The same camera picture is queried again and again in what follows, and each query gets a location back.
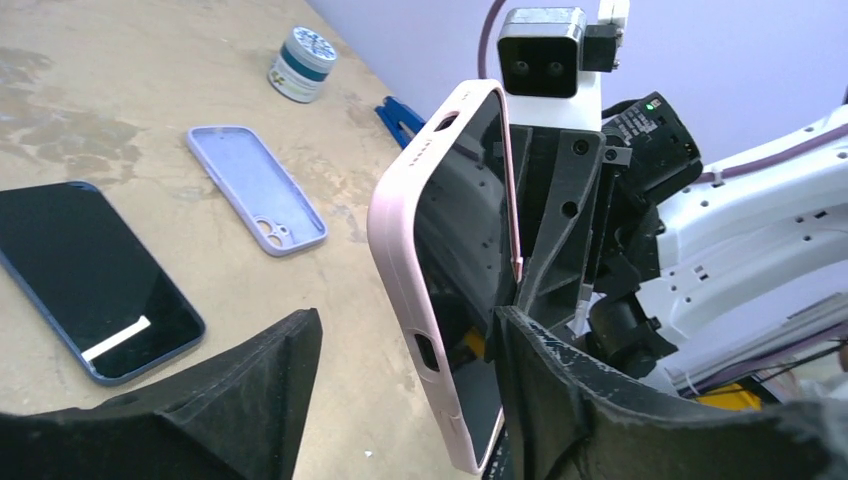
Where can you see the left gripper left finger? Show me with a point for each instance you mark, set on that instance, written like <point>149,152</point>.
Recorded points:
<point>238,415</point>

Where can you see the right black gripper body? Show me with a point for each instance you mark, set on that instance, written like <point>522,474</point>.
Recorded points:
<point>558,173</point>

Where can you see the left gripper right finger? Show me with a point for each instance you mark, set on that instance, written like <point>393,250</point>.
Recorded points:
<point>569,416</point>

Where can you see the pink cased phone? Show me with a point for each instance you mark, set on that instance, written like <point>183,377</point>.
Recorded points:
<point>443,232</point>

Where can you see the black phone blue frame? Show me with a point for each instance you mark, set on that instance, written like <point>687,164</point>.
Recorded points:
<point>95,283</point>

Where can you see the lavender phone case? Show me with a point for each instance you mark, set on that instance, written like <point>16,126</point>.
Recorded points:
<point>270,203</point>

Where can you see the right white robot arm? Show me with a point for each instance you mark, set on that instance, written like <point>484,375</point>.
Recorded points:
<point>761,219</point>

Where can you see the small white blue jar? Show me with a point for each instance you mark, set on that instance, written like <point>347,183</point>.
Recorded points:
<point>302,64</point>

